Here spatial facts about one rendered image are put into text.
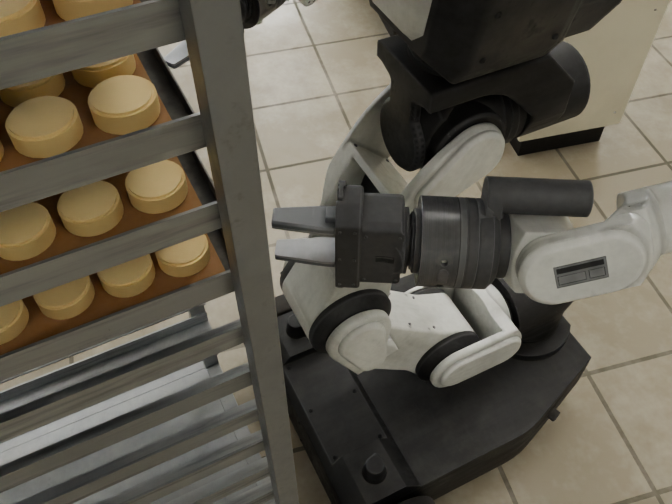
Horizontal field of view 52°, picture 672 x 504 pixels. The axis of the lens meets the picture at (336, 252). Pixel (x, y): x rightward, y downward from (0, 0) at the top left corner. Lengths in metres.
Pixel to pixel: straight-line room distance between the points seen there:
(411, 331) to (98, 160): 0.84
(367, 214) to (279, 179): 1.48
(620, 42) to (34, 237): 1.75
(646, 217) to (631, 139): 1.76
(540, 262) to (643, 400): 1.19
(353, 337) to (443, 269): 0.43
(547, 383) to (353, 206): 1.00
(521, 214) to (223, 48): 0.34
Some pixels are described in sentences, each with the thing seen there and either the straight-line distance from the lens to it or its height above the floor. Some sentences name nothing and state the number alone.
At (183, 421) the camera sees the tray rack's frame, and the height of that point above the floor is 0.15.
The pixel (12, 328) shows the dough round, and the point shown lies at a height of 0.97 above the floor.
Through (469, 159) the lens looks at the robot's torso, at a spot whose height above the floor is 0.87.
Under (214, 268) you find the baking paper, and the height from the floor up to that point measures 0.95.
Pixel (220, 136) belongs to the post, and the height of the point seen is 1.16.
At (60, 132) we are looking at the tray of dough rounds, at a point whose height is 1.15.
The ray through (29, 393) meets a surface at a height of 0.32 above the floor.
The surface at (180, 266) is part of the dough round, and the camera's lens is 0.65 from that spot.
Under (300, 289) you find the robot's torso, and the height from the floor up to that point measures 0.60.
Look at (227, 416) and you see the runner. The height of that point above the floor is 0.68.
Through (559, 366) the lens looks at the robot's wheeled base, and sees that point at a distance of 1.57.
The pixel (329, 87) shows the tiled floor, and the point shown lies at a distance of 2.43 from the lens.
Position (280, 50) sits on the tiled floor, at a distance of 2.62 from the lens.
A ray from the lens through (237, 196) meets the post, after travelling 0.52.
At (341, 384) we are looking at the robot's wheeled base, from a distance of 1.45.
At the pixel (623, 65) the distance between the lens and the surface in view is 2.15.
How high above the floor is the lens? 1.47
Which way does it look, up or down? 51 degrees down
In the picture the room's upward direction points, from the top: straight up
